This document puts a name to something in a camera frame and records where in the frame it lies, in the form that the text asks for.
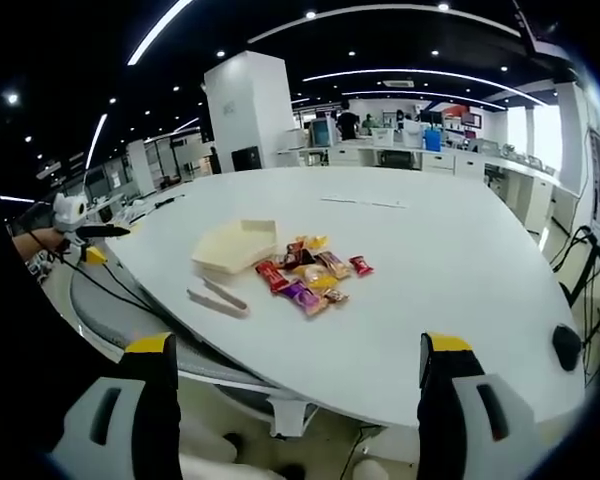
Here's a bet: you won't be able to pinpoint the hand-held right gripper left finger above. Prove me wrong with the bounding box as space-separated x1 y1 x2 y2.
49 332 182 480

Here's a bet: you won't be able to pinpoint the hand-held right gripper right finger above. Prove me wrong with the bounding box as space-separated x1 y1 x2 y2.
417 330 539 480

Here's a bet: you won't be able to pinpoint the beige paper tray container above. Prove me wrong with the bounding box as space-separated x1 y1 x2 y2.
190 218 278 276

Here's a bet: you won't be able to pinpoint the beige food tongs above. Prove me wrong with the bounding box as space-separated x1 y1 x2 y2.
186 276 252 319

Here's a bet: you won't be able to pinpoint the pile of food snack packets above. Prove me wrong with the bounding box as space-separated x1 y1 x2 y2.
254 234 376 320

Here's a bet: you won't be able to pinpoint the person's left hand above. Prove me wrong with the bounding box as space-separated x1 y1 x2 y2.
11 227 62 263

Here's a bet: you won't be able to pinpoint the person's dark clothing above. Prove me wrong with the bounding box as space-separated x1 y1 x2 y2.
0 194 131 454

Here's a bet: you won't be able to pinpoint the black computer mouse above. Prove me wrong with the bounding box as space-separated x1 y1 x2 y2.
551 323 582 373

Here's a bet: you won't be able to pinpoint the black cabinet box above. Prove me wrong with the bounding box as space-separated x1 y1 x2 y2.
230 145 262 173

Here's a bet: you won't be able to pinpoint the white computer monitor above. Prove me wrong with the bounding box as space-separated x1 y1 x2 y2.
309 117 337 148

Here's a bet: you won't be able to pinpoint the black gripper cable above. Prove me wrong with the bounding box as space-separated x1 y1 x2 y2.
49 248 154 310

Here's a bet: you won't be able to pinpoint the black cable bundle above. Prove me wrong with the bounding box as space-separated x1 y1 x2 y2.
549 127 600 389

